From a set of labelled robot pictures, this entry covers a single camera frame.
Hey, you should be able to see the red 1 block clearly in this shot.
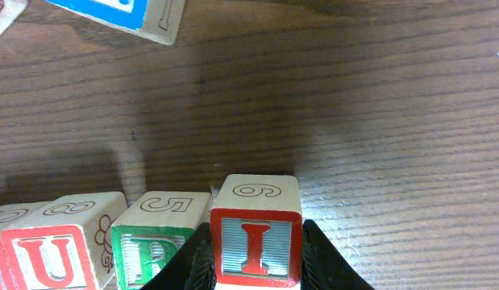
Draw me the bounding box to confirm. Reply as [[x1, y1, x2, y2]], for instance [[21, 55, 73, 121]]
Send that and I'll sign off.
[[210, 174, 303, 289]]

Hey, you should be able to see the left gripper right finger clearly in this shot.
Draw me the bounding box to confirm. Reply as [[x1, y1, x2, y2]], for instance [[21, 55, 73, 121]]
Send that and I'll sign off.
[[301, 219, 373, 290]]

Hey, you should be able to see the blue E block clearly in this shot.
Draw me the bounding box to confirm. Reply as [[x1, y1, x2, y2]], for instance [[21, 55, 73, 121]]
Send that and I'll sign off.
[[47, 0, 186, 45]]

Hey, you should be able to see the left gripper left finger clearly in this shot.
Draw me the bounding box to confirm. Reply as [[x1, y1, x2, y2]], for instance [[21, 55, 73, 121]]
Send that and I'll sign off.
[[141, 222, 215, 290]]

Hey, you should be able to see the red E block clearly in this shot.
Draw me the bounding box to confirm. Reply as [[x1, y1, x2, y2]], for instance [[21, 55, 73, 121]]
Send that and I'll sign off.
[[0, 201, 48, 290]]

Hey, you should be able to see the green R block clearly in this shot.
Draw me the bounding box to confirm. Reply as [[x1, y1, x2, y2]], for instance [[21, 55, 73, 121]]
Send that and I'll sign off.
[[111, 191, 212, 290]]

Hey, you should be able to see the red U block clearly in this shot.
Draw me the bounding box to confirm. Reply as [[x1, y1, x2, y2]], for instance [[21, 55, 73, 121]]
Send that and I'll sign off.
[[1, 192, 127, 289]]

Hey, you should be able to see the yellow block centre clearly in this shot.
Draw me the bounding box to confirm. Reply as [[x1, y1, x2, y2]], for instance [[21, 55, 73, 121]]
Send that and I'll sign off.
[[0, 0, 29, 35]]

